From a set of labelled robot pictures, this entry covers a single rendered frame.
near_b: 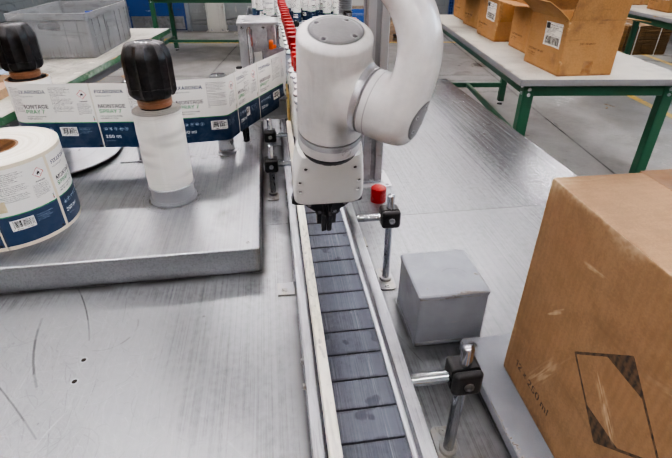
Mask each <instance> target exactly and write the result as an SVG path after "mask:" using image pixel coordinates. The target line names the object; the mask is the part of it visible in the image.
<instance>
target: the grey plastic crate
mask: <svg viewBox="0 0 672 458"><path fill-rule="evenodd" d="M125 6H126V4H125V0H93V1H55V2H51V3H47V4H42V5H38V6H34V7H30V8H26V9H21V10H17V11H13V12H9V13H4V16H5V19H6V21H8V22H10V21H17V22H24V23H27V24H28V25H29V26H30V27H31V28H32V29H33V31H34V32H35V34H36V37H37V40H38V44H39V47H40V50H41V53H42V56H43V59H79V58H97V57H99V56H101V55H103V54H104V53H106V52H108V51H110V50H111V49H113V48H115V47H117V46H118V45H120V44H122V43H124V42H125V41H127V40H129V39H130V38H131V32H130V27H129V23H128V22H129V21H128V18H127V13H126V9H125ZM85 9H96V10H93V11H90V12H87V13H85Z"/></svg>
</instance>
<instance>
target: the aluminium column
mask: <svg viewBox="0 0 672 458"><path fill-rule="evenodd" d="M364 24H365V25H367V26H368V27H369V28H370V30H371V31H372V33H373V37H374V43H373V51H372V59H373V61H374V63H375V64H376V65H377V66H378V67H380V68H382V69H384V70H387V69H388V51H389V33H390V14H389V12H388V10H387V9H386V7H385V5H384V4H383V3H382V1H381V0H364ZM361 143H362V151H363V184H364V183H379V182H381V177H382V159H383V143H382V142H380V141H377V140H375V139H372V138H370V137H368V136H365V135H363V134H362V141H361Z"/></svg>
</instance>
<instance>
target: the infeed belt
mask: <svg viewBox="0 0 672 458"><path fill-rule="evenodd" d="M304 209H305V216H306V222H307V228H308V235H309V241H310V248H311V254H312V260H313V267H314V273H315V280H316V286H317V293H318V299H319V305H320V312H321V318H322V325H323V331H324V337H325V344H326V350H327V357H328V363H329V370H330V376H331V382H332V389H333V395H334V402H335V408H336V414H337V421H338V427H339V434H340V440H341V447H342V453H343V458H412V455H411V452H410V448H409V445H408V441H407V438H405V437H406V434H405V431H404V428H403V424H402V421H401V417H400V414H399V410H398V407H397V405H396V400H395V397H394V393H393V390H392V386H391V383H390V379H389V377H388V372H387V369H386V365H385V362H384V359H383V355H382V352H381V348H380V345H379V341H378V338H377V334H376V331H375V329H374V324H373V321H372V317H371V314H370V310H369V307H368V303H367V300H366V297H365V293H364V291H363V286H362V283H361V279H360V276H359V272H358V269H357V266H356V262H355V259H354V255H353V252H352V248H351V245H350V241H349V238H348V234H347V231H346V228H345V224H344V221H343V217H342V214H341V210H339V212H338V213H337V214H336V221H335V223H332V230H331V231H328V230H327V227H326V230H325V231H322V230H321V224H317V222H316V212H315V211H314V210H312V209H310V208H309V207H307V206H306V205H304ZM307 299H308V292H307ZM308 307H309V299H308ZM309 315H310V307H309ZM310 323H311V315H310ZM311 331H312V323H311ZM312 339H313V331H312ZM313 347H314V355H315V363H316V371H317V379H318V387H319V395H320V403H321V411H322V419H323V427H324V435H325V443H326V448H327V440H326V433H325V425H324V417H323V409H322V401H321V393H320V386H319V378H318V370H317V362H316V354H315V346H314V339H313ZM326 451H327V458H329V456H328V448H327V449H326Z"/></svg>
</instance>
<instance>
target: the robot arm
mask: <svg viewBox="0 0 672 458"><path fill-rule="evenodd" d="M381 1H382V3H383V4H384V5H385V7H386V9H387V10H388V12H389V14H390V16H391V18H392V21H393V24H394V27H395V31H396V36H397V57H396V62H395V66H394V70H393V72H390V71H387V70H384V69H382V68H380V67H378V66H377V65H376V64H375V63H374V61H373V59H372V51H373V43H374V37H373V33H372V31H371V30H370V28H369V27H368V26H367V25H365V24H364V23H363V22H361V21H359V20H357V19H355V18H352V17H348V16H344V15H334V14H331V15H321V16H316V17H313V18H310V19H308V20H306V21H305V22H303V23H302V24H301V25H300V26H299V28H298V29H297V32H296V74H297V124H298V139H297V140H296V143H295V147H294V152H293V162H292V185H293V193H292V196H291V200H292V204H294V205H306V206H307V207H309V208H310V209H312V210H314V211H315V212H316V222H317V224H321V230H322V231H325V230H326V227H327V230H328V231H331V230H332V223H335V221H336V214H337V213H338V212H339V210H340V208H342V207H343V206H345V205H346V204H348V202H354V201H358V200H361V199H362V191H363V151H362V143H361V141H362V134H363V135H365V136H368V137H370V138H372V139H375V140H377V141H380V142H382V143H385V144H389V145H394V146H401V145H404V144H407V143H408V142H410V141H411V140H412V139H413V138H414V136H416V134H417V132H418V130H419V128H420V126H421V125H422V123H423V119H424V117H425V114H426V112H427V111H428V106H429V103H430V100H431V97H432V94H433V91H434V88H435V85H436V82H437V79H438V75H439V71H440V67H441V62H442V56H443V46H444V45H443V30H442V24H441V19H440V14H439V11H438V8H437V5H436V2H435V0H381ZM325 204H326V205H325Z"/></svg>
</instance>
